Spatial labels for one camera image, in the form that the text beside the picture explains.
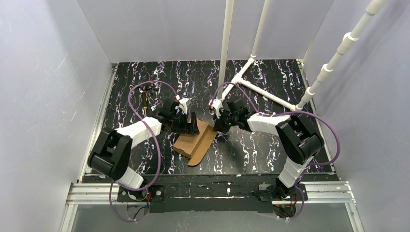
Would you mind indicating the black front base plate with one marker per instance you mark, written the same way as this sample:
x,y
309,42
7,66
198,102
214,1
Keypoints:
x,y
206,193

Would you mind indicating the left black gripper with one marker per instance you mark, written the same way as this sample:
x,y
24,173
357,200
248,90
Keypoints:
x,y
188,123

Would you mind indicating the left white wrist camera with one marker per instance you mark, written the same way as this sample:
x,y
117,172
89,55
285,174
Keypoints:
x,y
183,104

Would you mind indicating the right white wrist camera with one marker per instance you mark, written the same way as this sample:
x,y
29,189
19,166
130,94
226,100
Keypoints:
x,y
215,105

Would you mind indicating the brown cardboard box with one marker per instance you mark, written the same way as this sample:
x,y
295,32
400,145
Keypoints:
x,y
195,147

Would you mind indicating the white PVC pipe frame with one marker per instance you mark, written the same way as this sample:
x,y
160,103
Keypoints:
x,y
238,78

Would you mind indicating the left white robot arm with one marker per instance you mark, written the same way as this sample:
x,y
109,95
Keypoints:
x,y
110,154

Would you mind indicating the black pliers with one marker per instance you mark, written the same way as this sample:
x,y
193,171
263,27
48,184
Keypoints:
x,y
148,89

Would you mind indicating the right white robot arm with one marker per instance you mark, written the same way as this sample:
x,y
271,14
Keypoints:
x,y
300,140

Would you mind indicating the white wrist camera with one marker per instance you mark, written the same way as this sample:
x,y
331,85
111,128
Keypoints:
x,y
215,105
183,104

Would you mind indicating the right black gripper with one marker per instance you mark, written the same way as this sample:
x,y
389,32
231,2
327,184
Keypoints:
x,y
222,121

